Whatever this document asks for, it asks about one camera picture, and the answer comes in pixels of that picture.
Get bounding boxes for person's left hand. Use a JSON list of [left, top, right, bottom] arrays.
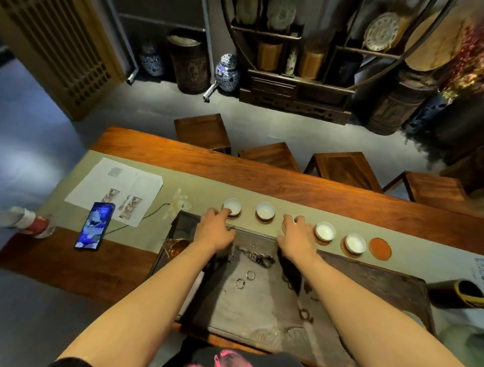
[[192, 207, 237, 253]]

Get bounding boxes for person's right hand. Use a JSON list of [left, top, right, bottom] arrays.
[[276, 214, 322, 266]]

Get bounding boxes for white porcelain teacup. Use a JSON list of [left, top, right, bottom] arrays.
[[315, 222, 336, 242], [223, 198, 243, 217], [256, 201, 276, 220], [344, 233, 367, 255]]

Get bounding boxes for person's right forearm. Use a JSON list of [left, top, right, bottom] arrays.
[[297, 255, 466, 367]]

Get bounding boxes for person's left forearm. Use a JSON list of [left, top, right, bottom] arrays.
[[57, 242, 218, 367]]

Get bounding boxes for grey-green table runner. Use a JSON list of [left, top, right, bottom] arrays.
[[36, 150, 484, 333]]

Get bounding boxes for long wooden table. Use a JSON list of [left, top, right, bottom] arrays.
[[0, 127, 484, 303]]

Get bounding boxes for glass pitcher with amber tea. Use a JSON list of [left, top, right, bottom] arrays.
[[163, 237, 192, 261]]

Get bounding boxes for dark metal tea ornament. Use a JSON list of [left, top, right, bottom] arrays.
[[242, 248, 276, 270]]

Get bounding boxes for dark wooden stool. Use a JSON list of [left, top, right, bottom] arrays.
[[303, 152, 384, 194], [383, 171, 471, 208], [238, 142, 302, 173], [174, 113, 232, 156]]

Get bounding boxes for dark stone tea tray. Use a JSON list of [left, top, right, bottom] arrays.
[[149, 210, 437, 367]]

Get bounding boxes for white printed paper sheet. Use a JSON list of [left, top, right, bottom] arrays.
[[64, 157, 164, 228]]

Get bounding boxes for black smartphone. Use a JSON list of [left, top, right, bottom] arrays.
[[74, 202, 116, 251]]

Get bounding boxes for metal stand leg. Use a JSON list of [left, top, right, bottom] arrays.
[[200, 0, 220, 103], [105, 0, 140, 85]]

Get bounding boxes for dark wooden display shelf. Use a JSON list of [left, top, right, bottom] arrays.
[[221, 0, 458, 126]]

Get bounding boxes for blue and white porcelain jar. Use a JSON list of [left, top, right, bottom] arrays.
[[138, 41, 165, 78], [215, 54, 241, 93]]

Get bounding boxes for black shirt with pink print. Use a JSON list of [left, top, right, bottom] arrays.
[[163, 337, 307, 367]]

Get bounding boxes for dark carved drum stand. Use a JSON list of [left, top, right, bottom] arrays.
[[167, 32, 211, 95]]

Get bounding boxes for tan woven cylinder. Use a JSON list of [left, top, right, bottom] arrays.
[[299, 49, 326, 80], [257, 41, 283, 72]]

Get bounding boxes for dark carved wooden barrel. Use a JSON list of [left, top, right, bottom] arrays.
[[365, 68, 439, 136]]

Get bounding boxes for small slim porcelain vase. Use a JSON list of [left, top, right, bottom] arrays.
[[284, 46, 299, 76]]

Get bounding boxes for blue openwork ceramic stool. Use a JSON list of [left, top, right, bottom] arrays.
[[403, 91, 452, 136]]

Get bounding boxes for dark tube with yellow lining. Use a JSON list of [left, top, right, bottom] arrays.
[[427, 279, 484, 310]]

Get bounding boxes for plastic bottle with red label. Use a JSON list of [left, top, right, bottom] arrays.
[[0, 206, 56, 239]]

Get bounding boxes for pale green ceramic vessel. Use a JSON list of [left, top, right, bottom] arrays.
[[435, 323, 484, 367]]

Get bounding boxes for decorated porcelain plate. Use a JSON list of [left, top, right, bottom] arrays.
[[267, 0, 297, 31], [364, 12, 402, 52]]

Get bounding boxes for wooden lattice screen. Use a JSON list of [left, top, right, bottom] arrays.
[[0, 0, 126, 121]]

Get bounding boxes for large round tan tea cake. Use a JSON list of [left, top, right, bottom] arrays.
[[404, 11, 469, 72]]

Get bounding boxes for red flower branches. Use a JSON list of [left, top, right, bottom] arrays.
[[440, 21, 484, 103]]

